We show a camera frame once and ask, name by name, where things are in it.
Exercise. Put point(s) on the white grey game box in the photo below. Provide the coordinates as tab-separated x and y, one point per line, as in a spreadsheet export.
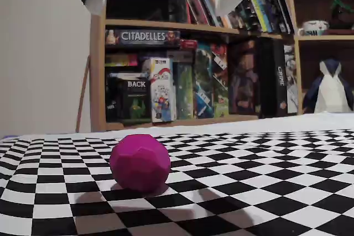
291	81

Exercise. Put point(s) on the Citadelles game box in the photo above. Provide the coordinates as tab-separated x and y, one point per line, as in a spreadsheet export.
143	37

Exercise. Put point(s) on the small green bonsai model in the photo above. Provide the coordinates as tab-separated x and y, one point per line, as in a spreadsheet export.
343	12

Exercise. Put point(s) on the small red box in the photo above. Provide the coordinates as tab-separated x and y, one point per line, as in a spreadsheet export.
189	44

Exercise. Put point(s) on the pink faceted ball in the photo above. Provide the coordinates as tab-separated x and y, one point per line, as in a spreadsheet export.
139	164

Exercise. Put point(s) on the colourful slanted book row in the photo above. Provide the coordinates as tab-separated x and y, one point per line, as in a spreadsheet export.
260	12

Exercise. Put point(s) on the blue white paper penguin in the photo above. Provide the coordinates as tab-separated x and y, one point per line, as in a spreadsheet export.
332	95

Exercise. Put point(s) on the black BACK game box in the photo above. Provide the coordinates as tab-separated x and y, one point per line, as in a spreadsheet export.
128	100

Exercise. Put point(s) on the red green game box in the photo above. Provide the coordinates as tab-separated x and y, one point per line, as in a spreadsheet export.
220	81

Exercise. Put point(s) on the white cartoon toy box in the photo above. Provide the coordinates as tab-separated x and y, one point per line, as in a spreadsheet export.
163	95

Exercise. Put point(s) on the blue white flat box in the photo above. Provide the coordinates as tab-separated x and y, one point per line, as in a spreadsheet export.
128	75

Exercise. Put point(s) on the black CRIME game box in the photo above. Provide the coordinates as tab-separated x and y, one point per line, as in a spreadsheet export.
272	81

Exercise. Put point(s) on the dark brown game box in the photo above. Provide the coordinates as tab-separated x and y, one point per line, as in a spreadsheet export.
243	81

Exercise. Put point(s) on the checkerboard printed white mat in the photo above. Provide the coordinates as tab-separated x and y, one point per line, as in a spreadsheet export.
221	191

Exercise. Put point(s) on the light wooden bookshelf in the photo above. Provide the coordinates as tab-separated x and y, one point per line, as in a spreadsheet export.
97	81

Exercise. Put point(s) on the yellow pink flat box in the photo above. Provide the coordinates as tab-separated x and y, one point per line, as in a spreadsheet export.
121	60

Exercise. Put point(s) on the blue green game box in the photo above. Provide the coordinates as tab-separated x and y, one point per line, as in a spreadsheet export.
203	86

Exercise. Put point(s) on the white patterned mug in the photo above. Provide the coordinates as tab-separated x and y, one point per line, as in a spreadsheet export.
314	28

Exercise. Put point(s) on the thin wooden stick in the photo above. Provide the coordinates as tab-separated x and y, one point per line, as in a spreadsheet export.
83	92

